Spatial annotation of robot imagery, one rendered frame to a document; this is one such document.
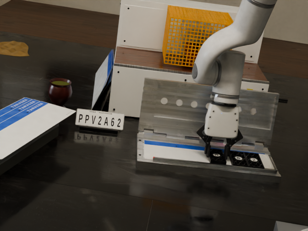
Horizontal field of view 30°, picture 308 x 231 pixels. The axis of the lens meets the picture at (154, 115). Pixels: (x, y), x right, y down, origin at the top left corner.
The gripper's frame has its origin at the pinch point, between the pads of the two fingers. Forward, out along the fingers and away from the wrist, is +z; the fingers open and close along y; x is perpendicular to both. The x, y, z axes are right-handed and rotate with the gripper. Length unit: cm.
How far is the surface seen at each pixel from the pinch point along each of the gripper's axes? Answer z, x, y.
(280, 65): -21, 121, 50
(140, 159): 3.5, -5.5, -23.8
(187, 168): 4.6, -6.6, -9.3
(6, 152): 0, -27, -59
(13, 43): -17, 100, -83
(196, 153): 1.9, 3.2, -5.7
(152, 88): -16.2, 9.7, -21.7
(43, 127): -4, -9, -53
